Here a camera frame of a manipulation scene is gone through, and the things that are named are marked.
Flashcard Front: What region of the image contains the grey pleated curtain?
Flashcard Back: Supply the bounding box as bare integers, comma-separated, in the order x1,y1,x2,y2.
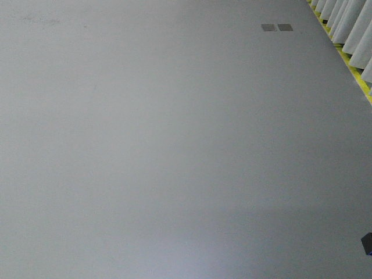
308,0,371,101

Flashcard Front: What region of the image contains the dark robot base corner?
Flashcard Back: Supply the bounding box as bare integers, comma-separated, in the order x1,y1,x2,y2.
361,232,372,256

